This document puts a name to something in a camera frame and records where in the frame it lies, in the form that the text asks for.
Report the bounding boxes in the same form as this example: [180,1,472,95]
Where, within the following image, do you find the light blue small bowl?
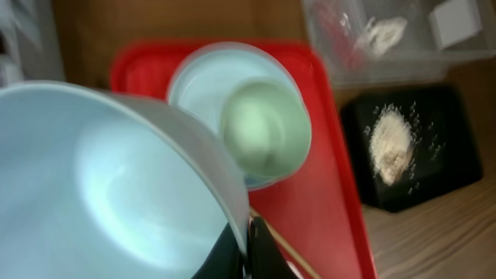
[1,82,248,278]

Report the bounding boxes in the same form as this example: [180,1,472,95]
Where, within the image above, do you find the green bowl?
[219,79,312,180]

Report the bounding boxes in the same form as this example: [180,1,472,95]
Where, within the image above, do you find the black plastic tray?
[340,84,483,212]

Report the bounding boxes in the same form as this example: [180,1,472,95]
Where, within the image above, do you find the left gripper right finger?
[248,217,298,279]

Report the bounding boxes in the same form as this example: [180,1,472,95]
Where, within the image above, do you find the grey plastic dishwasher rack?
[1,0,66,87]

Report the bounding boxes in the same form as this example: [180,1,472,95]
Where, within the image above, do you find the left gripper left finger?
[192,224,243,279]

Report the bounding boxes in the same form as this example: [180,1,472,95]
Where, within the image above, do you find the red plastic serving tray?
[109,40,377,278]

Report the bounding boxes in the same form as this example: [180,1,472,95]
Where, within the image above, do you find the rice food scraps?
[363,101,445,195]

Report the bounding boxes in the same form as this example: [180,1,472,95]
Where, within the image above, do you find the light blue dinner plate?
[166,41,313,191]

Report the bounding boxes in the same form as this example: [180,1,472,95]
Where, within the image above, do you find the white tissue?
[355,16,408,58]

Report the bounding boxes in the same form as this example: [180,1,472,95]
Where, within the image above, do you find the red snack wrapper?
[313,1,363,71]

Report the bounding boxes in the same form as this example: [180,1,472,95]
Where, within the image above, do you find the clear plastic waste bin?
[301,0,495,88]

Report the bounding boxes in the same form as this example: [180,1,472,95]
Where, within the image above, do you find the wooden chopstick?
[250,207,322,279]

